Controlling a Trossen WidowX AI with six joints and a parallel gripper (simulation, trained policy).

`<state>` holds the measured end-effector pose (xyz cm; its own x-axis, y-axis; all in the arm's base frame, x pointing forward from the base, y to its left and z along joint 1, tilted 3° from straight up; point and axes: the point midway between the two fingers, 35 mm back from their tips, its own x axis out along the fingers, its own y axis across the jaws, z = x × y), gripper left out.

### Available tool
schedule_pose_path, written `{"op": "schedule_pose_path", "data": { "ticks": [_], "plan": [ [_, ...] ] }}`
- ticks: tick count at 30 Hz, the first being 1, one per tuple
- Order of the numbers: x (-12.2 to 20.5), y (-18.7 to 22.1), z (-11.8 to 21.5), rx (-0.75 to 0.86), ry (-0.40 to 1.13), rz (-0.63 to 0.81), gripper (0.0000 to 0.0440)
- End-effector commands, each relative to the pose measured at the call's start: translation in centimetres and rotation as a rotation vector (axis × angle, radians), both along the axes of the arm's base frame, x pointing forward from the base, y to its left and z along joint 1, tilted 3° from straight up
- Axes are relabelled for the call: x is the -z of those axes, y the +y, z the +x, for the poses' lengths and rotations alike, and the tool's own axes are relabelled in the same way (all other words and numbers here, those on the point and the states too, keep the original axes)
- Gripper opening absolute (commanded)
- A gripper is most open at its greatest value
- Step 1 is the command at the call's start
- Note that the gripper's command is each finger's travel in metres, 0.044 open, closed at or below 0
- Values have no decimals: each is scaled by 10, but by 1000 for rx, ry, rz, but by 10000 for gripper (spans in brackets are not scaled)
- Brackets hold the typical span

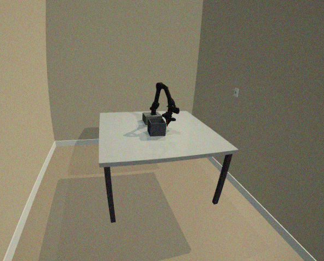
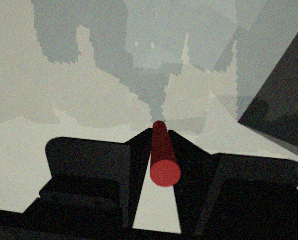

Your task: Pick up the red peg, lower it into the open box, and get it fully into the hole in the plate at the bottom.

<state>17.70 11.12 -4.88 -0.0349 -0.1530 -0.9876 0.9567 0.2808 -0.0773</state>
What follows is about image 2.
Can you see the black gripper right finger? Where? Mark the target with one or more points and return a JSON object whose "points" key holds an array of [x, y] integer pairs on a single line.
{"points": [[203, 174]]}

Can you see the red peg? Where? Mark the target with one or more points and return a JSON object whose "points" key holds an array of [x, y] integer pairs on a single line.
{"points": [[164, 168]]}

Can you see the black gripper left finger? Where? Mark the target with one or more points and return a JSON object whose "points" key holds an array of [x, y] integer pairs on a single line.
{"points": [[125, 163]]}

